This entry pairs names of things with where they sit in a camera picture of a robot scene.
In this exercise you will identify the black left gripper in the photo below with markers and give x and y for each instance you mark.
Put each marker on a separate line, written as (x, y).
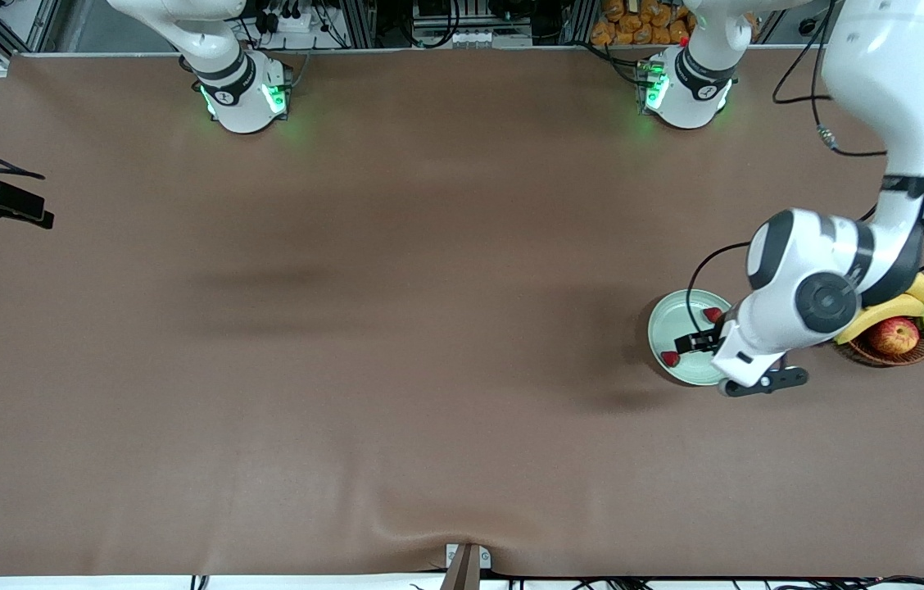
(706, 340)

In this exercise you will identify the red strawberry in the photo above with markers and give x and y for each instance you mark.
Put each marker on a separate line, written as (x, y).
(712, 314)
(669, 358)

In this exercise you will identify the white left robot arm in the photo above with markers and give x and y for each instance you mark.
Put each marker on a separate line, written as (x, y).
(806, 279)

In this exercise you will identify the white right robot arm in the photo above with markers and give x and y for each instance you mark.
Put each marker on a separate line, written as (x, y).
(241, 90)

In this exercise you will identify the light green round plate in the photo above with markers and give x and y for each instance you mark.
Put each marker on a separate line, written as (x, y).
(679, 324)

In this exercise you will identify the brown wicker basket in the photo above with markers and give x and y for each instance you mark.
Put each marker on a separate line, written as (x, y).
(880, 359)

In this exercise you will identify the red yellow apple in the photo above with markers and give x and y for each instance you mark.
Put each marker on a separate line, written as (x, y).
(894, 336)

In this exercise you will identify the brown table cover cloth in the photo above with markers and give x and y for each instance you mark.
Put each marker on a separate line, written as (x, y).
(462, 459)

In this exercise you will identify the orange bread rolls pile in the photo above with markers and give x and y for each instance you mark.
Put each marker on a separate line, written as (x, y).
(634, 20)

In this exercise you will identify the white power strip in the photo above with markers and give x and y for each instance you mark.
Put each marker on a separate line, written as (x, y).
(294, 23)

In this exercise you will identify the white terminal block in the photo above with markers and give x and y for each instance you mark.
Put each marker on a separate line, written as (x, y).
(486, 38)

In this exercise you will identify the metal table edge bracket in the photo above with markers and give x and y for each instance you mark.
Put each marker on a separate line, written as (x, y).
(466, 569)

